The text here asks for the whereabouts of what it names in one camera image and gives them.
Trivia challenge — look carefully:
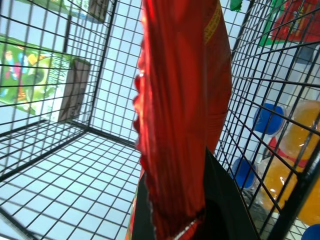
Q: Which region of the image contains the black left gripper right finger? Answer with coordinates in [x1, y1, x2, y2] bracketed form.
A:
[193, 146, 261, 240]

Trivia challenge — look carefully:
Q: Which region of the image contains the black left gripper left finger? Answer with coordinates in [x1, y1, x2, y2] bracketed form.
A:
[131, 172, 157, 240]

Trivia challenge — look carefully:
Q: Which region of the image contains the red foil snack bag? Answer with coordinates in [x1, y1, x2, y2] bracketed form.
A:
[124, 0, 233, 240]

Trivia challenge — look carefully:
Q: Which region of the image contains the orange juice bottle blue cap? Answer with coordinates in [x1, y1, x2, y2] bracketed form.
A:
[230, 156, 320, 227]
[252, 99, 320, 168]

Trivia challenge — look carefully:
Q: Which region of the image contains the green cartoon print box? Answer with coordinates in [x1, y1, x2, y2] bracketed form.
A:
[0, 34, 92, 124]
[56, 0, 111, 25]

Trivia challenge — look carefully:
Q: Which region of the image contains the green snack bag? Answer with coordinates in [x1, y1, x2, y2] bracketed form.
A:
[258, 0, 286, 48]

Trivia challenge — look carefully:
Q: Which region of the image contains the red snack bag yellow print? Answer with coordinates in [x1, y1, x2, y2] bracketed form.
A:
[270, 0, 320, 45]

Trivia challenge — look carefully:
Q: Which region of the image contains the green packet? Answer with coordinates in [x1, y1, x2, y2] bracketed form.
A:
[229, 0, 245, 13]

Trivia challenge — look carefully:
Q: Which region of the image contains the black wire mesh basket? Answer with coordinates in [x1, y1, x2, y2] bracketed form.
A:
[0, 0, 320, 240]

